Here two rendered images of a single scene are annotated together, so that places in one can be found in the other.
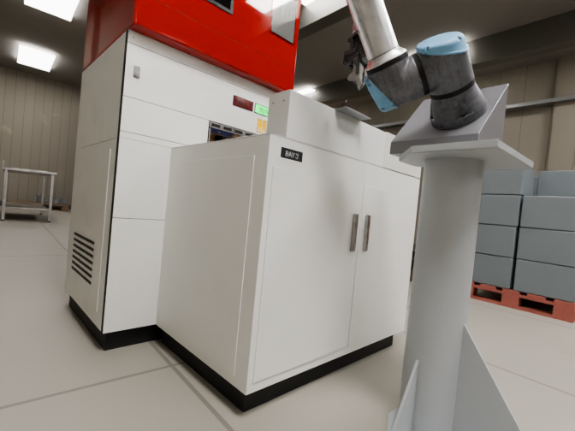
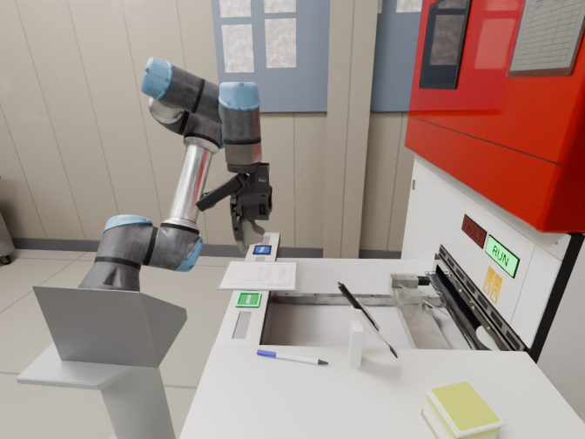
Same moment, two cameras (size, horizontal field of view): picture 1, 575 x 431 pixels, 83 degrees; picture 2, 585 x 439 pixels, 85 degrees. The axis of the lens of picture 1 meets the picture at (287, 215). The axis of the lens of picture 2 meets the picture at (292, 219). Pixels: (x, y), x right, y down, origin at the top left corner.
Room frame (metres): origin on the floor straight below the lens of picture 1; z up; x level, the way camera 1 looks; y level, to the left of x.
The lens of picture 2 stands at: (1.82, -0.59, 1.46)
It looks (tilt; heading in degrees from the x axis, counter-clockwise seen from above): 23 degrees down; 137
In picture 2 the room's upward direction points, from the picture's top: 1 degrees counter-clockwise
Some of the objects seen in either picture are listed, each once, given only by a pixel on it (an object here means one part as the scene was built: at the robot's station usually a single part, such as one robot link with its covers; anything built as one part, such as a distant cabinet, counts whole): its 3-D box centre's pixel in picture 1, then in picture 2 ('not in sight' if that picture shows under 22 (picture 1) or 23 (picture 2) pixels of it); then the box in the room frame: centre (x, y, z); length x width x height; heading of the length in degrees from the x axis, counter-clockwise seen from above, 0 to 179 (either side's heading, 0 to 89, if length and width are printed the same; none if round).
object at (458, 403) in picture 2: not in sight; (459, 420); (1.75, -0.20, 1.00); 0.07 x 0.07 x 0.07; 59
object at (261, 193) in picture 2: (358, 51); (249, 191); (1.28, -0.21, 1.25); 0.09 x 0.08 x 0.12; 44
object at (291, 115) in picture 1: (334, 135); (257, 293); (1.17, -0.14, 0.89); 0.55 x 0.09 x 0.14; 134
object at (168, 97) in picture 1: (217, 113); (451, 236); (1.51, 0.36, 1.02); 0.81 x 0.03 x 0.40; 134
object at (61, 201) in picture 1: (38, 202); not in sight; (8.38, 6.39, 0.18); 1.26 x 0.87 x 0.35; 131
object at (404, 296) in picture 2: not in sight; (411, 295); (1.50, 0.17, 0.89); 0.08 x 0.03 x 0.03; 44
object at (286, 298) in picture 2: not in sight; (357, 299); (1.35, 0.11, 0.84); 0.50 x 0.02 x 0.03; 44
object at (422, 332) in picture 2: not in sight; (418, 322); (1.55, 0.11, 0.87); 0.36 x 0.08 x 0.03; 134
